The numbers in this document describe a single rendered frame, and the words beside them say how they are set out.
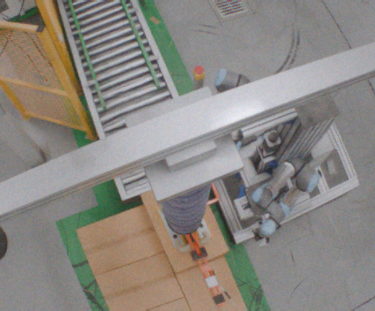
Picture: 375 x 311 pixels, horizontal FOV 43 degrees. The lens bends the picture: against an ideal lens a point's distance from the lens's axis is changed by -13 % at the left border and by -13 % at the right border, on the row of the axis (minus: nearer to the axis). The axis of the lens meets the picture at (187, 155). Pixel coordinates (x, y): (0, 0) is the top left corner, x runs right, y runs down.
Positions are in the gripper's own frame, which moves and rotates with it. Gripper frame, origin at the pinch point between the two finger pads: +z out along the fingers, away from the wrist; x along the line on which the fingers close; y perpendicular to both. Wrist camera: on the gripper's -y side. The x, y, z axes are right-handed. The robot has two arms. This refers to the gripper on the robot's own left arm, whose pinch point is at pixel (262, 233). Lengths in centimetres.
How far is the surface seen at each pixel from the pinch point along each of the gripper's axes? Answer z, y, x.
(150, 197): 58, 51, -56
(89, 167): -153, 67, -28
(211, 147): -144, 30, -23
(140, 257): 98, 75, -23
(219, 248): 58, 20, -5
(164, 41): 152, -15, -210
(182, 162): -143, 40, -22
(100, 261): 98, 106, -30
